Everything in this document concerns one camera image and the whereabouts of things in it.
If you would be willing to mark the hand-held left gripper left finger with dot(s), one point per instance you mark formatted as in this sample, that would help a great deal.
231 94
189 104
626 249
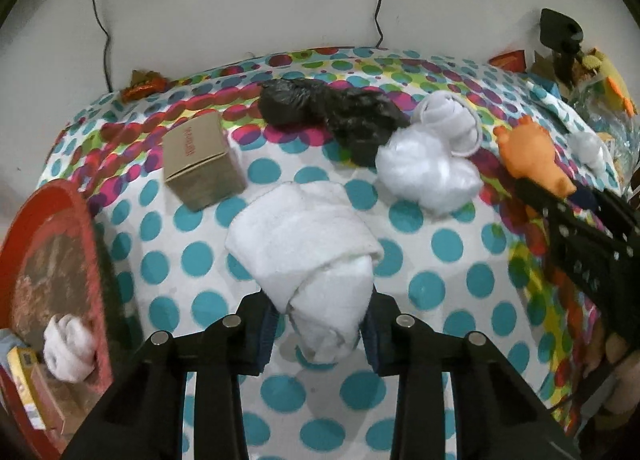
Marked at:
265 340

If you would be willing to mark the black plastic bag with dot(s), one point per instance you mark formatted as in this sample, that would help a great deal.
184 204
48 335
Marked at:
310 102

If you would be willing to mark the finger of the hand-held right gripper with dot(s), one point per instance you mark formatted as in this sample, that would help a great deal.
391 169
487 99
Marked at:
585 197
560 212

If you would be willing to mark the yellow knitted toy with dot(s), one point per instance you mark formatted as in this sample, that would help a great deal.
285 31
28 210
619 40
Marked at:
607 70

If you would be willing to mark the orange candy wrapper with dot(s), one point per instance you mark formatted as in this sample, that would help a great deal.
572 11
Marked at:
142 86

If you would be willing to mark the dark red box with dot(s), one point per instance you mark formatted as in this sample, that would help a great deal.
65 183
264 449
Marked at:
47 400

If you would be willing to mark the person's right hand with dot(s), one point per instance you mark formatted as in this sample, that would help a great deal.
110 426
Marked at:
622 360

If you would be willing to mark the polka-dot tablecloth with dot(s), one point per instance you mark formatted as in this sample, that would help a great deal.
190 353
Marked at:
165 265

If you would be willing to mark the orange toy pig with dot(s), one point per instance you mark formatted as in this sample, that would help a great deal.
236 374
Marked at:
532 152

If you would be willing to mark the yellow cardboard box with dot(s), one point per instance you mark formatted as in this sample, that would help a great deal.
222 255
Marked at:
22 370

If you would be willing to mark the red packet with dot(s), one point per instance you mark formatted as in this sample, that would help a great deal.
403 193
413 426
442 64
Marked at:
507 61

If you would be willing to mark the black phone holder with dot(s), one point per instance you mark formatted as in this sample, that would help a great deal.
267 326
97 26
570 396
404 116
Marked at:
557 30

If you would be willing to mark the clear plastic bag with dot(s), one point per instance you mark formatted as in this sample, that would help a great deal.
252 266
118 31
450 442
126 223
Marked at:
610 130

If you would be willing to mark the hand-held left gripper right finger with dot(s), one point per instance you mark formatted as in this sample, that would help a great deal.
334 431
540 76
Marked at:
372 345

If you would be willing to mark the red round tray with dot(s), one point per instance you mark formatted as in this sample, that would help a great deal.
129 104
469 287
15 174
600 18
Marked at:
55 265

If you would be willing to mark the white plastic bag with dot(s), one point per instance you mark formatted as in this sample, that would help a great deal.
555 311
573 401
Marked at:
425 170

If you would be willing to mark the brown cardboard box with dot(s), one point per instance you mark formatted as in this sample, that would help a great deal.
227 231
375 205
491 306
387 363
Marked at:
200 160

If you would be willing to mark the brown cardboard scrap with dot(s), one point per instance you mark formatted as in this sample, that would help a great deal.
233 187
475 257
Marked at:
542 65

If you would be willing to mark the white sock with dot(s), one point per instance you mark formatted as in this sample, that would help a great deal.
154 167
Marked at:
300 250
587 147
445 120
67 347

